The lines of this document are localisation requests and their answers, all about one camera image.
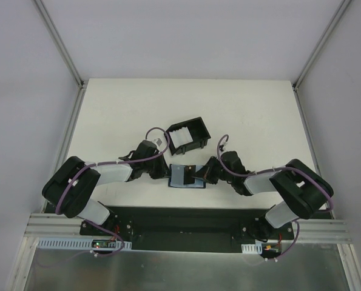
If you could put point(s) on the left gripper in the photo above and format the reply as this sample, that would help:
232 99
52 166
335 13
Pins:
162 170

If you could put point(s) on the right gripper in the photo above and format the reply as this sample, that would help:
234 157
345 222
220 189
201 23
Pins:
210 171

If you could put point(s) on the blue leather card holder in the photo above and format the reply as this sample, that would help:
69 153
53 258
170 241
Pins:
182 177

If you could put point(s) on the black card tray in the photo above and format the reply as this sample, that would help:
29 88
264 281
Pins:
199 133

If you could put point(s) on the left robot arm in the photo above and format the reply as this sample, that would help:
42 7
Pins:
70 188

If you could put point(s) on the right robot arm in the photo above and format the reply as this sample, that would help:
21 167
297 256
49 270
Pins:
303 192

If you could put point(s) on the white card stack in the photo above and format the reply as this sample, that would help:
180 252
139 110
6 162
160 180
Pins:
181 137

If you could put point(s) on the right white cable duct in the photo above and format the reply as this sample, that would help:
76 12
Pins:
252 249

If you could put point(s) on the white cable duct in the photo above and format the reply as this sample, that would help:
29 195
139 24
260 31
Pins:
83 244
252 249

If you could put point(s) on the left aluminium frame post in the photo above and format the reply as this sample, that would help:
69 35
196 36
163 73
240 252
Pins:
58 42

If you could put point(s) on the aluminium frame post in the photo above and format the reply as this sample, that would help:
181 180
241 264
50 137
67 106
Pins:
58 42
330 28

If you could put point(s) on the aluminium front rail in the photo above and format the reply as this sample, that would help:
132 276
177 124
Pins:
313 231

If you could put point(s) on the left white cable duct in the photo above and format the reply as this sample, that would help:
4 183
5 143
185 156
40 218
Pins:
83 244

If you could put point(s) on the right aluminium frame post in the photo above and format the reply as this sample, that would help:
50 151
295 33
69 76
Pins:
330 28

